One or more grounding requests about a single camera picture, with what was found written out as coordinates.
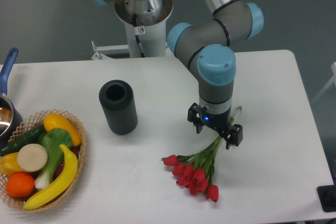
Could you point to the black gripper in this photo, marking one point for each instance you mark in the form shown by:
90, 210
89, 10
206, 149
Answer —
200, 117

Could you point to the red tulip bouquet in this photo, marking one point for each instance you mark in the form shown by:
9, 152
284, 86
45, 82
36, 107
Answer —
196, 172

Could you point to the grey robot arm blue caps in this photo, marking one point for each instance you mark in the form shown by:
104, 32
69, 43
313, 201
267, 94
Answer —
205, 51

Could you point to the dark grey ribbed vase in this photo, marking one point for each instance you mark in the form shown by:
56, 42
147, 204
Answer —
117, 100

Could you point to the black device at table edge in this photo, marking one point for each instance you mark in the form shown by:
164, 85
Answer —
326, 196

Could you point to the dark red fruit in basket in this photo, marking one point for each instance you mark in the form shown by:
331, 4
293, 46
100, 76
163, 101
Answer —
60, 168

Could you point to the yellow banana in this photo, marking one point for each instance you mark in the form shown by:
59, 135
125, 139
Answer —
59, 185

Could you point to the green bok choy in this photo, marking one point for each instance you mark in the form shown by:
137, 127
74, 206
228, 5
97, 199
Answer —
51, 142

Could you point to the beige round radish slice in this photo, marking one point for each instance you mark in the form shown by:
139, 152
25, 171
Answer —
32, 157

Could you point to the green cucumber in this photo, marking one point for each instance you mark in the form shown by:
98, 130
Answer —
29, 137

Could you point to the orange fruit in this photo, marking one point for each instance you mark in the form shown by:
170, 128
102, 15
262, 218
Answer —
20, 185

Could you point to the yellow bell pepper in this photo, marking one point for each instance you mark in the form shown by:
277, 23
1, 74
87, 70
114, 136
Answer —
9, 164

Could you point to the woven wicker basket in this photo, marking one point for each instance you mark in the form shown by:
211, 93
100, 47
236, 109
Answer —
32, 122

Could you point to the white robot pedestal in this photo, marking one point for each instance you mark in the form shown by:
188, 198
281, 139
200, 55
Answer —
145, 25

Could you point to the white frame at right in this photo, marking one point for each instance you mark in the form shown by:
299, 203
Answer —
326, 86

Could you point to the white metal bracket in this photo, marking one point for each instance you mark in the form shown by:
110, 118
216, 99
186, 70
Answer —
114, 51

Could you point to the blue handled saucepan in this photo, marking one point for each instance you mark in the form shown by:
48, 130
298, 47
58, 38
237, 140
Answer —
10, 117

